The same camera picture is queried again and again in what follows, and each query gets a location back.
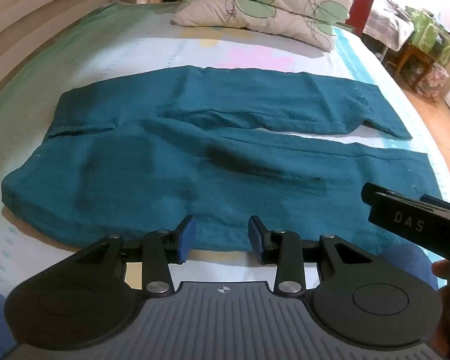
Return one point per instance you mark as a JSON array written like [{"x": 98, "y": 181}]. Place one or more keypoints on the teal pants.
[{"x": 135, "y": 176}]

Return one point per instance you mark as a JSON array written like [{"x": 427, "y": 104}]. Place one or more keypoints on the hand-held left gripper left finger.
[{"x": 185, "y": 240}]

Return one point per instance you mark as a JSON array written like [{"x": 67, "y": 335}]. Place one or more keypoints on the wooden side table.
[{"x": 408, "y": 58}]

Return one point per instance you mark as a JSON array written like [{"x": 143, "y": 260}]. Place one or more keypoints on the floral storage box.
[{"x": 433, "y": 80}]

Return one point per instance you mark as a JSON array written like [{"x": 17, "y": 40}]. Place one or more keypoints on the person's right leg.
[{"x": 408, "y": 258}]

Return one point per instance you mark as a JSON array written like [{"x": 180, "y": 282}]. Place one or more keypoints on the light wooden bed headboard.
[{"x": 41, "y": 15}]

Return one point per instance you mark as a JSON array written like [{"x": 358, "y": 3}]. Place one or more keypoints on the grey white bedding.
[{"x": 392, "y": 11}]

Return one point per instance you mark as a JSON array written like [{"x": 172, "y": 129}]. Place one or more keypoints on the pastel printed bed blanket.
[{"x": 127, "y": 45}]

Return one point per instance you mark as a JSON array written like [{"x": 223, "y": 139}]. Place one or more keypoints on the person's right hand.
[{"x": 448, "y": 275}]

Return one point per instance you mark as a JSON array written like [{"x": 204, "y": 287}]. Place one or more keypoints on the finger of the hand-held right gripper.
[
  {"x": 440, "y": 203},
  {"x": 369, "y": 193}
]

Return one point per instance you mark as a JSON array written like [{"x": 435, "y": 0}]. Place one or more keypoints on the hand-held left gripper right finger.
[{"x": 255, "y": 240}]

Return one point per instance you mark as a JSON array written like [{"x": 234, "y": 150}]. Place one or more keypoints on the red board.
[{"x": 364, "y": 7}]

